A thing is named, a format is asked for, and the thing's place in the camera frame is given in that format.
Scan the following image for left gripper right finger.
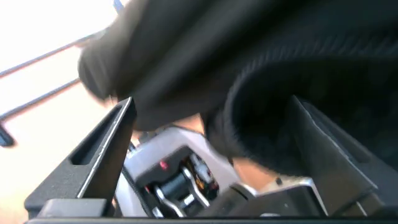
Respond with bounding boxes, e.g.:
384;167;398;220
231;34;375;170
284;95;398;218

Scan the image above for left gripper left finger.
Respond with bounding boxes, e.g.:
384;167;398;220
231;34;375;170
24;96;138;218

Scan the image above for black shorts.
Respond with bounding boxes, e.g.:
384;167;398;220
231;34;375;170
77;0;398;178

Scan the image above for black clothes rack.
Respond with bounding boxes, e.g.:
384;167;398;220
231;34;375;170
0;30;108;149

